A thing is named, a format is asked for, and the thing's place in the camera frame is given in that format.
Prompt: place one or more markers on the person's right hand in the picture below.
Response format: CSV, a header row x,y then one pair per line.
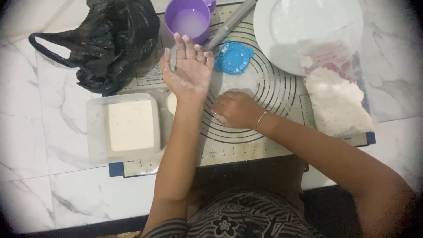
x,y
241,110

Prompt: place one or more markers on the person's right fingers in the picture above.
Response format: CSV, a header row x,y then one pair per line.
x,y
220,109

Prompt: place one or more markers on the grey rolling pin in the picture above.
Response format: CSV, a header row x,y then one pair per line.
x,y
228,24

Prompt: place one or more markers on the black plastic bag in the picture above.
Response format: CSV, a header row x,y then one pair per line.
x,y
112,36

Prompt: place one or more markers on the small white dough piece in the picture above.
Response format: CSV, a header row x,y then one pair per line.
x,y
171,104

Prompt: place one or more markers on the clear bag of flour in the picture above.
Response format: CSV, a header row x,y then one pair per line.
x,y
335,102

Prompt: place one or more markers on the blue dumpling press mould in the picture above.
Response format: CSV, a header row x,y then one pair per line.
x,y
234,58

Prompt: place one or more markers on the white round plate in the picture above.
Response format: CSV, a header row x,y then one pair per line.
x,y
297,29

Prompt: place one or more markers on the baking mat with circles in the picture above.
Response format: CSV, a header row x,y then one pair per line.
x,y
274,89

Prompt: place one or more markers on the clear plastic container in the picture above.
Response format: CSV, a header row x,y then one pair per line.
x,y
95,132

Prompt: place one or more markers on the purple plastic cup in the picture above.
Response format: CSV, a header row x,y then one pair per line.
x,y
188,21

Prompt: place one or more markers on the person's left hand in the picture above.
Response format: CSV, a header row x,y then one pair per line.
x,y
191,74

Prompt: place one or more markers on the patterned grey black garment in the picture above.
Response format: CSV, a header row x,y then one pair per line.
x,y
244,218

